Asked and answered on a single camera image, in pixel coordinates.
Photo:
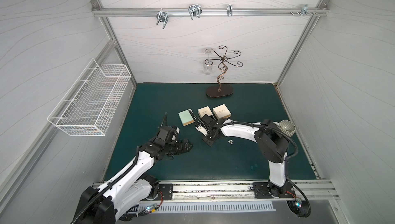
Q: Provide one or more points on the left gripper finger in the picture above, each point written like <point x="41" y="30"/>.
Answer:
<point x="187" y="144"/>
<point x="183" y="151"/>

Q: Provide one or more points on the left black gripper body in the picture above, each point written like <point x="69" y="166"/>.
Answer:
<point x="166" y="131"/>

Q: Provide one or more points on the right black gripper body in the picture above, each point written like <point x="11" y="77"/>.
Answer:
<point x="205" y="123"/>

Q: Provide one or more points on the small cream jewelry box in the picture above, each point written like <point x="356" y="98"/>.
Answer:
<point x="205" y="111"/>

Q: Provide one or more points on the large cream drawer jewelry box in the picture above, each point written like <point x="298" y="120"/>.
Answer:
<point x="221" y="112"/>

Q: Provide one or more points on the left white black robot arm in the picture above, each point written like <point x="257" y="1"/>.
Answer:
<point x="111" y="200"/>

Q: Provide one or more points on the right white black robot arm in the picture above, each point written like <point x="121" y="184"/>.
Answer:
<point x="276" y="147"/>

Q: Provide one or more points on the mint green jewelry box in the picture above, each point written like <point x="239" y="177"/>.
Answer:
<point x="186" y="117"/>

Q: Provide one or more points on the bronze swirl jewelry stand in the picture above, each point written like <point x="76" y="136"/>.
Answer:
<point x="221" y="89"/>

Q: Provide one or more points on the grey ribbed ceramic cup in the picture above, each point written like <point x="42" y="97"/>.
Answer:
<point x="287" y="126"/>

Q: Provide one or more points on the metal hook clamp centre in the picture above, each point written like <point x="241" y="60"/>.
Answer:
<point x="195" y="10"/>

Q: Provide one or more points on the metal hook clamp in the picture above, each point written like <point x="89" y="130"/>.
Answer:
<point x="162" y="17"/>
<point x="195" y="10"/>

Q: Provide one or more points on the metal hook clamp left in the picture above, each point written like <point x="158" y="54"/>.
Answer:
<point x="162" y="17"/>

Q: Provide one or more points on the metal clamp right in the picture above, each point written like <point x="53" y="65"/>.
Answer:
<point x="304" y="12"/>

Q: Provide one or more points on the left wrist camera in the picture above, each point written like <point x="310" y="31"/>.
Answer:
<point x="168" y="133"/>

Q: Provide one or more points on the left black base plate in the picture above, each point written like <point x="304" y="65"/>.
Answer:
<point x="160" y="191"/>

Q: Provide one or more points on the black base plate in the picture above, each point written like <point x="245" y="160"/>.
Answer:
<point x="266" y="190"/>
<point x="160" y="191"/>

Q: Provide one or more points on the clear glass on wall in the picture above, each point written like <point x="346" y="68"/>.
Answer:
<point x="207" y="67"/>

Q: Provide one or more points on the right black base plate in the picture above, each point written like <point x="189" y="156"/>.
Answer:
<point x="266" y="190"/>

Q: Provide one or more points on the white slotted cable duct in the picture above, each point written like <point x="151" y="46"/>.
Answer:
<point x="216" y="207"/>

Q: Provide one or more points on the white wire basket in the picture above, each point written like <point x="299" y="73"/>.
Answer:
<point x="89" y="106"/>

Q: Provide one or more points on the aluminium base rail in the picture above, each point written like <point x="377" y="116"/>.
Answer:
<point x="238" y="190"/>

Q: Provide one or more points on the metal ring clamp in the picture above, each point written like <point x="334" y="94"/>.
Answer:
<point x="229" y="10"/>

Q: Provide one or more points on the aluminium overhead rail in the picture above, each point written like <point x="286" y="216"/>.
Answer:
<point x="206" y="12"/>

